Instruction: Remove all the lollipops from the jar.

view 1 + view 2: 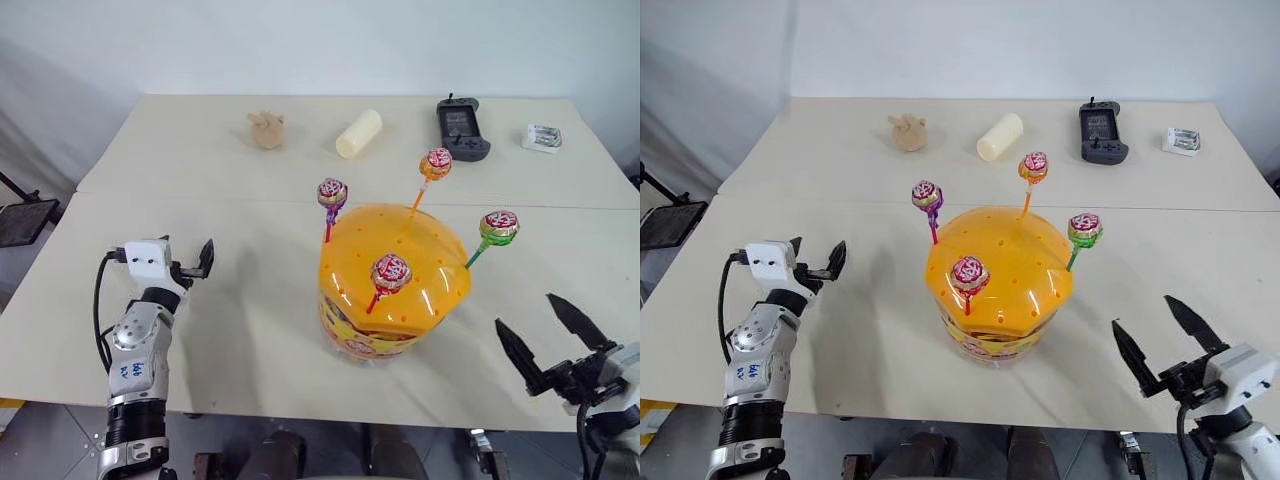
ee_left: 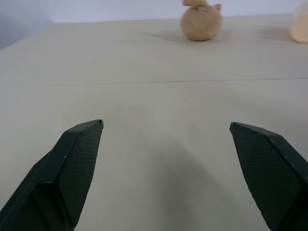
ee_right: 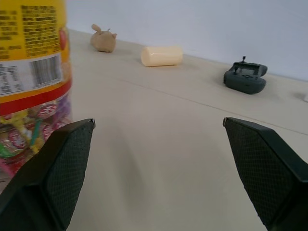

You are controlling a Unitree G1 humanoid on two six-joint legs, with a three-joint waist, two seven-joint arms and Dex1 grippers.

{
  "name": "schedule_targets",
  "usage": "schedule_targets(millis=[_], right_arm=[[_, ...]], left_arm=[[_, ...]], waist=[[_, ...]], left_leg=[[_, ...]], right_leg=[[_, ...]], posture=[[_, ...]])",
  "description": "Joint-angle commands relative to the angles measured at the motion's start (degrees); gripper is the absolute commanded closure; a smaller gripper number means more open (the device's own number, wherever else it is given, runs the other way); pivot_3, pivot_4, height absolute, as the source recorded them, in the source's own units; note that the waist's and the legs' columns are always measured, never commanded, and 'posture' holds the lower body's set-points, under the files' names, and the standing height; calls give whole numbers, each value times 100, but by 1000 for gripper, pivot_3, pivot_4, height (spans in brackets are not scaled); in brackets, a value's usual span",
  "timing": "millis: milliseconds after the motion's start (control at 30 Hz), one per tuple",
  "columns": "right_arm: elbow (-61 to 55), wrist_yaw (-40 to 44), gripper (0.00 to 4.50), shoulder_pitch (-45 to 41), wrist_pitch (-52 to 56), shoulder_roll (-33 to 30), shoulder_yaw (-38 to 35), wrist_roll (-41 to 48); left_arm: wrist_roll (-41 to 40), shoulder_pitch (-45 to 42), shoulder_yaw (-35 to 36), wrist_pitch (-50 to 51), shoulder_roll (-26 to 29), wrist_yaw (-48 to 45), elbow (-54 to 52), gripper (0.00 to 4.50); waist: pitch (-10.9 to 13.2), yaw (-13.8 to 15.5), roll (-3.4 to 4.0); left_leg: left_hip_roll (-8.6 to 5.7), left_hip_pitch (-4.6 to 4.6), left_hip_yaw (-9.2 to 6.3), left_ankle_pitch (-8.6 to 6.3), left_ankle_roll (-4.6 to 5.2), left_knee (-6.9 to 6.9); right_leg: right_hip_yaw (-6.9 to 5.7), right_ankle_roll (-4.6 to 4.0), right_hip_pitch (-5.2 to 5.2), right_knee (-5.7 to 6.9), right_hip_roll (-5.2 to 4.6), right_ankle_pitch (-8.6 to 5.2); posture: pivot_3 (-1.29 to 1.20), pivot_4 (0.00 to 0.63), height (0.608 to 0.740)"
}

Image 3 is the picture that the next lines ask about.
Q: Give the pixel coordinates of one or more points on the brown plush toy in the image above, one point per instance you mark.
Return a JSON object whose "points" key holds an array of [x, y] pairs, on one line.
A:
{"points": [[104, 39]]}

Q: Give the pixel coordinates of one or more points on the dark grey remote controller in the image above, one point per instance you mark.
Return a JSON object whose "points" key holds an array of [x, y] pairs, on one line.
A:
{"points": [[245, 77]]}

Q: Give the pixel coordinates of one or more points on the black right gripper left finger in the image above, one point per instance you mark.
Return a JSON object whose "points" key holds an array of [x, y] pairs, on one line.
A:
{"points": [[55, 178]]}

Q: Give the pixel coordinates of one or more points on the cream plastic cylinder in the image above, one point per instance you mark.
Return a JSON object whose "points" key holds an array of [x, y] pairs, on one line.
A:
{"points": [[161, 56]]}

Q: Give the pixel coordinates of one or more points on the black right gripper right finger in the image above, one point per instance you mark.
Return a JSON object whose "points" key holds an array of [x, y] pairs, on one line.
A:
{"points": [[264, 173]]}

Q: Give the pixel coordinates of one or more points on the yellow-labelled candy jar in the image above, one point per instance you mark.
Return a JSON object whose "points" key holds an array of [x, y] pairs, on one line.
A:
{"points": [[31, 79]]}

